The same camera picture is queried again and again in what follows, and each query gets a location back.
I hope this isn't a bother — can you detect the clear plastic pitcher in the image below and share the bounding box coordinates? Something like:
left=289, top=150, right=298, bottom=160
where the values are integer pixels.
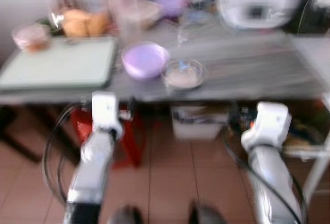
left=105, top=0, right=143, bottom=45

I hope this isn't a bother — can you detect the white plastic storage bin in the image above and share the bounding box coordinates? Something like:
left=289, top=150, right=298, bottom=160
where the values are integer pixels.
left=171, top=104, right=230, bottom=142

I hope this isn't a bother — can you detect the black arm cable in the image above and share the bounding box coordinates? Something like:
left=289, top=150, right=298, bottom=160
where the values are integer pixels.
left=221, top=130, right=306, bottom=224
left=43, top=102, right=96, bottom=205

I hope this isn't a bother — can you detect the red plastic stool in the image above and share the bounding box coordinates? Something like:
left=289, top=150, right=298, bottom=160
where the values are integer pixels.
left=72, top=105, right=145, bottom=169

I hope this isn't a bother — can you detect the grey robot foot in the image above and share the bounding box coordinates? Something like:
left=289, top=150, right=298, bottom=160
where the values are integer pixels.
left=110, top=205, right=144, bottom=224
left=188, top=200, right=228, bottom=224

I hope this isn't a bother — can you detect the small pink lidded container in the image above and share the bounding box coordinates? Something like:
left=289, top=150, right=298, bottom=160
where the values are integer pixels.
left=12, top=23, right=52, bottom=53

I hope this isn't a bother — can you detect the white kitchen machine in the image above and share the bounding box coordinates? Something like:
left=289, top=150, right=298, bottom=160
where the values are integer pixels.
left=216, top=0, right=309, bottom=29

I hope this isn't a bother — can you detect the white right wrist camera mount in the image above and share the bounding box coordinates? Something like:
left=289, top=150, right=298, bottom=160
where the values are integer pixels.
left=241, top=101, right=292, bottom=153

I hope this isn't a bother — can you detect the grey right robot foot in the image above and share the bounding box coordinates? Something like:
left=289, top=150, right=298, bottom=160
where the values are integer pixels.
left=188, top=200, right=228, bottom=224

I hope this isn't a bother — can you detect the small steel bowl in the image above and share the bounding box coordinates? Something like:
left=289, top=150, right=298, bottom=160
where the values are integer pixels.
left=162, top=58, right=207, bottom=91

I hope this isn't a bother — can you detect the clear food container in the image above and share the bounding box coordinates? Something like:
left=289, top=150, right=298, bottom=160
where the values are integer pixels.
left=135, top=0, right=163, bottom=29

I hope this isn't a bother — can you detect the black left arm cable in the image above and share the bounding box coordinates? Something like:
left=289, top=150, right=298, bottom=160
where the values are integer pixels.
left=43, top=102, right=96, bottom=205

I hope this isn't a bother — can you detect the pale green cutting board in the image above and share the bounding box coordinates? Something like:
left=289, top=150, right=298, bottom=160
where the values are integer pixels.
left=0, top=37, right=119, bottom=91

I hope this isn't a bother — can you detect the large lilac plastic bowl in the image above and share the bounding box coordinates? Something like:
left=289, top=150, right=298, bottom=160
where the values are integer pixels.
left=121, top=42, right=171, bottom=82

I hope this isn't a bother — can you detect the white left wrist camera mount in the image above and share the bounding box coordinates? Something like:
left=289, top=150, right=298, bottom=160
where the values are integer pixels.
left=91, top=91, right=124, bottom=140

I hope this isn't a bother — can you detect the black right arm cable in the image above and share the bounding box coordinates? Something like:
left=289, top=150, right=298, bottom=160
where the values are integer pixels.
left=221, top=130, right=306, bottom=224

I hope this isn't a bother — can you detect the grey left robot foot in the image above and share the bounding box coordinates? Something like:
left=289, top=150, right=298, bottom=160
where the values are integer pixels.
left=110, top=205, right=144, bottom=224

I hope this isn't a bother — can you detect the small purple bowl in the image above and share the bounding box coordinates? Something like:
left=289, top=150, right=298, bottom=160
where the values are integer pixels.
left=154, top=0, right=188, bottom=19

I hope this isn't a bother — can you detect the grey wooden table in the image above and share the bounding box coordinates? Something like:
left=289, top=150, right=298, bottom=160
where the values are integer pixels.
left=0, top=26, right=324, bottom=107

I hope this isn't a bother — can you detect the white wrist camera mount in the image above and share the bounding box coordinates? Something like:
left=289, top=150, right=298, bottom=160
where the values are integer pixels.
left=91, top=91, right=124, bottom=140
left=241, top=101, right=292, bottom=153

